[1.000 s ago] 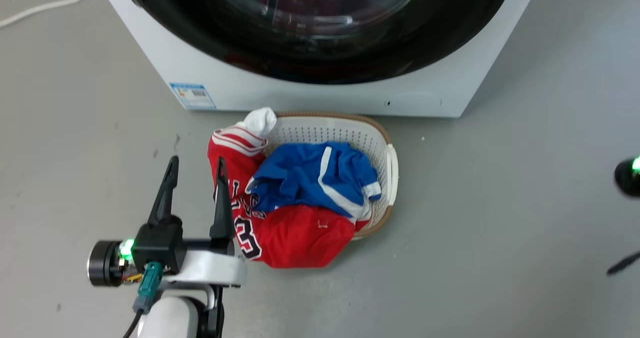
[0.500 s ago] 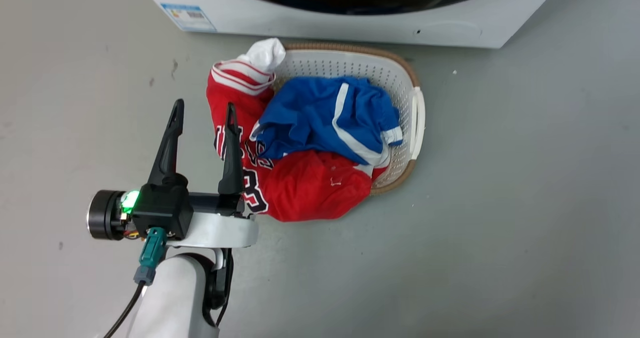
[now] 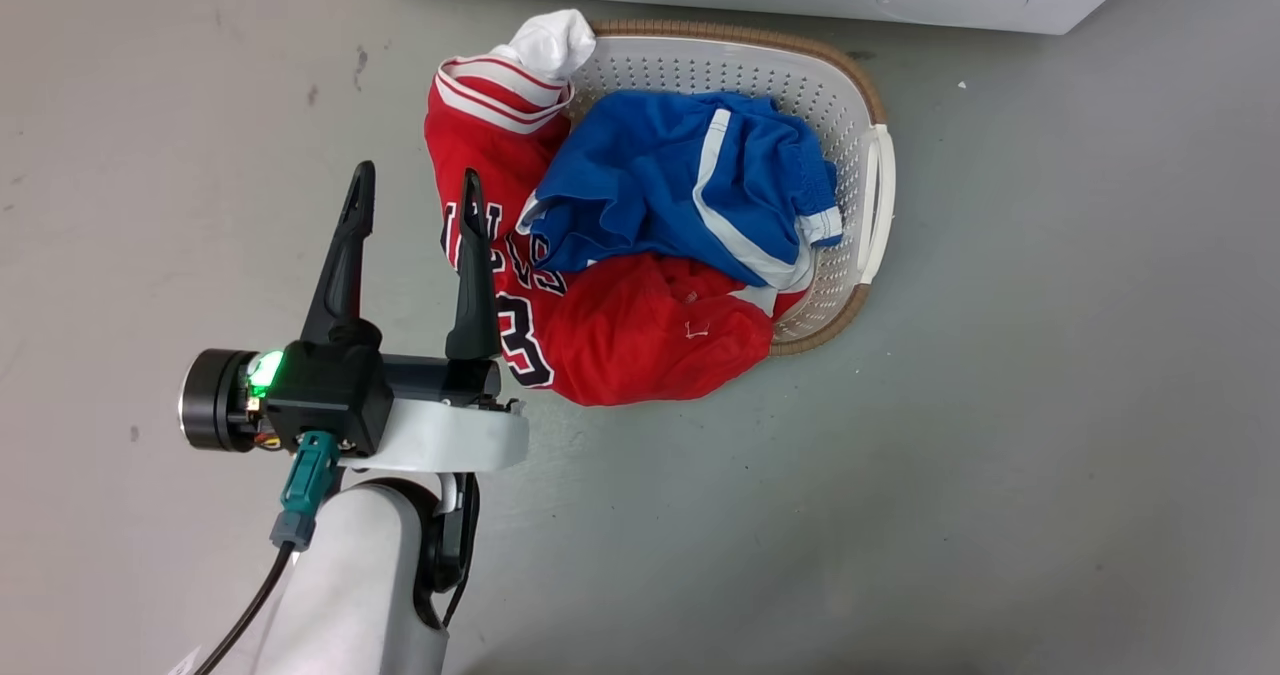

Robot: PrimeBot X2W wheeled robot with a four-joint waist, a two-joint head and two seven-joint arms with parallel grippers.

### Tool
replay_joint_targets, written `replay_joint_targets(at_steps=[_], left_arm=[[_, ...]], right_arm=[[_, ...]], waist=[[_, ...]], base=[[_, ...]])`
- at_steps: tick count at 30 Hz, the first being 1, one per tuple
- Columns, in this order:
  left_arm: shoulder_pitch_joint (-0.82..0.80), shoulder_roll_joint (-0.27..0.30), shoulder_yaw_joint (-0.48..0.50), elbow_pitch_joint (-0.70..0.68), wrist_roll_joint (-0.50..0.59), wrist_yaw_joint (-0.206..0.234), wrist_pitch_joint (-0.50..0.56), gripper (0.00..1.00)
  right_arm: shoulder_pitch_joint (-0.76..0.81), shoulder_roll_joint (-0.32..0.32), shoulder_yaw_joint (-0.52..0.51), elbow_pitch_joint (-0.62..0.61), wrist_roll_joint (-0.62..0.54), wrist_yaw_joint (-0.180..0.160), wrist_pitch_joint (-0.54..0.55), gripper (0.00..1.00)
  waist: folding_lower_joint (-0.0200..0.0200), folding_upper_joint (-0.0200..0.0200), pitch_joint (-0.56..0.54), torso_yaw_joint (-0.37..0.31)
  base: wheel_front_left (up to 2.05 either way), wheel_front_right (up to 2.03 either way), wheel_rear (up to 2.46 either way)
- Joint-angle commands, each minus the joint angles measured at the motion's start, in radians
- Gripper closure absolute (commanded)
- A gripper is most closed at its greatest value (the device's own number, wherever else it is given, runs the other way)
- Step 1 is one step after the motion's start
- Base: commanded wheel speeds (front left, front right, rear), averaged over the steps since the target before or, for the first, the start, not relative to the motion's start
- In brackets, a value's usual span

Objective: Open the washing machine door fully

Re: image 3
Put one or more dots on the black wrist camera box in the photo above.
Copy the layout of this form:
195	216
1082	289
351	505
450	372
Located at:
330	395

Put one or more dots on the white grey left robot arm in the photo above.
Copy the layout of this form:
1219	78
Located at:
350	585

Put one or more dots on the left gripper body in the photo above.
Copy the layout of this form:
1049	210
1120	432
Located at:
450	437

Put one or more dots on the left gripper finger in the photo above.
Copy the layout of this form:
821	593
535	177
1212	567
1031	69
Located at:
342	265
474	285

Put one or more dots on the white cloth garment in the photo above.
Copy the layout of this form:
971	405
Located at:
550	43

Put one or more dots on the white perforated laundry basket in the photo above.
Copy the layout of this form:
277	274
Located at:
800	80

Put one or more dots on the round white filter cover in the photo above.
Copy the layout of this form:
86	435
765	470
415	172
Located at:
955	0

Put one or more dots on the red basketball jersey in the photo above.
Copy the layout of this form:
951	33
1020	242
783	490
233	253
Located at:
630	340

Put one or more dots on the blue shorts with white stripe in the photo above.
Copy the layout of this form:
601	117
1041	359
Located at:
640	175

